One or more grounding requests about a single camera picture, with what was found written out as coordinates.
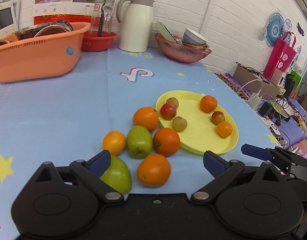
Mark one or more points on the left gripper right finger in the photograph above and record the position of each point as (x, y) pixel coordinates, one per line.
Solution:
(225, 174)

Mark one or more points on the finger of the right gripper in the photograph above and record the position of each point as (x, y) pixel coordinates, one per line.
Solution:
(275, 155)

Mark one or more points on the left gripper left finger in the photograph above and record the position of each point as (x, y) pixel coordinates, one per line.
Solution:
(89, 172)

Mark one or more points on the small front tangerine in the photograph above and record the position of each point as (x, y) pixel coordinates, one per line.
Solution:
(224, 129)

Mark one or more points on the red plum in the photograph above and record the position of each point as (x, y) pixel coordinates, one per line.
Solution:
(217, 117)
(168, 111)

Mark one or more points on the brown longan fruit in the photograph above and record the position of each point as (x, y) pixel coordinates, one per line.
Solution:
(174, 101)
(179, 124)

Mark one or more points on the large front orange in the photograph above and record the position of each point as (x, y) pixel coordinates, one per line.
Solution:
(208, 104)

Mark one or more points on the large orange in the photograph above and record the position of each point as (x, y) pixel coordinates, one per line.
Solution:
(154, 171)
(208, 104)

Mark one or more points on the white power strip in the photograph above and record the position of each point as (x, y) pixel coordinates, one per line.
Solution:
(263, 109)

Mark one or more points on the left green apple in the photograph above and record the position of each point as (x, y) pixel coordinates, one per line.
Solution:
(118, 176)

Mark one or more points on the small yellow-orange tangerine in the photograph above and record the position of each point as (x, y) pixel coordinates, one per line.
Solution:
(114, 142)

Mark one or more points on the yellow plastic plate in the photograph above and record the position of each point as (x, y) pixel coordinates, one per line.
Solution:
(200, 134)

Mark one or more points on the white charger plug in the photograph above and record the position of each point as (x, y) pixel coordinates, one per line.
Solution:
(254, 101)

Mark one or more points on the blue patterned tablecloth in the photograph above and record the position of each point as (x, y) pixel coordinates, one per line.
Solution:
(66, 118)

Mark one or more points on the large centre orange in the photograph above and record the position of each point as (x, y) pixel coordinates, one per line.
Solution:
(154, 171)

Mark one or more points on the right side orange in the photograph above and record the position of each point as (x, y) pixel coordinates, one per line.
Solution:
(166, 142)

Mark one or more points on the cardboard box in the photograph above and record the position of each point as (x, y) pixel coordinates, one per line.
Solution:
(253, 80)

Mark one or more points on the back orange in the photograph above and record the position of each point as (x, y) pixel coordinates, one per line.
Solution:
(146, 117)

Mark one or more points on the pink gift bag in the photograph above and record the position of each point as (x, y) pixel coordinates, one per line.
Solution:
(282, 55)

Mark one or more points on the orange plastic basket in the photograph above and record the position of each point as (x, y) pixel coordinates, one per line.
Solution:
(41, 57)

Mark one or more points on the blue paper fan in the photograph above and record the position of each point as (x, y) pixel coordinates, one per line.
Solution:
(273, 30)

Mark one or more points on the pink glass bowl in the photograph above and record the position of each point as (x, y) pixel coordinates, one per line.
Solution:
(180, 53)

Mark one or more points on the red plastic colander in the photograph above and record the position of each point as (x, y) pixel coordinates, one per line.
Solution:
(97, 44)

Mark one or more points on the white blue bowl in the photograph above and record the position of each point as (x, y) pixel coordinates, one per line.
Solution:
(192, 37)

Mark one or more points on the white green plate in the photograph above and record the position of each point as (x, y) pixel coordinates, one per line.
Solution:
(165, 32)

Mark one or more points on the glass pitcher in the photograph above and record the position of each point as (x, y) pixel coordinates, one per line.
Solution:
(101, 21)

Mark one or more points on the white thermos jug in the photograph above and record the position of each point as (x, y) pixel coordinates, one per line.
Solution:
(136, 18)

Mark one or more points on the white countertop appliance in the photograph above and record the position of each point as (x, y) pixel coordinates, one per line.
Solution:
(9, 17)

